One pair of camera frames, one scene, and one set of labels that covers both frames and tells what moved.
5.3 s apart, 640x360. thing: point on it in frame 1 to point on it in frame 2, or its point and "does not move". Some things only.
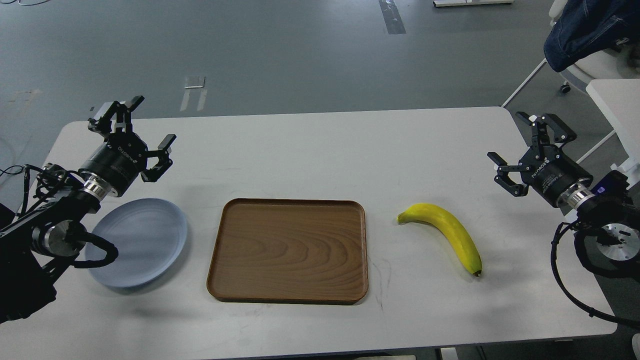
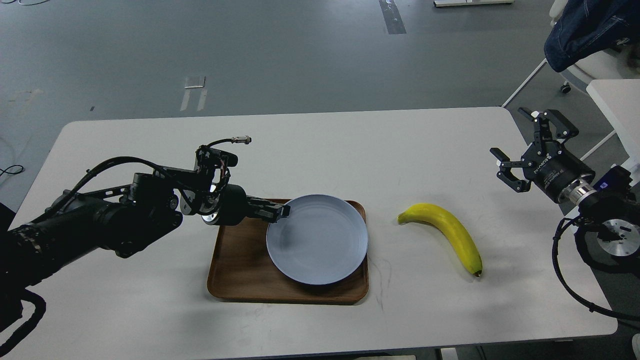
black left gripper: [119, 162] to [233, 208]
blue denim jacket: [585, 27] does not move
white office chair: [622, 63] does not move
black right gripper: [547, 171] does not move
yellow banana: [451, 226] does not move
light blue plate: [149, 234] to [323, 240]
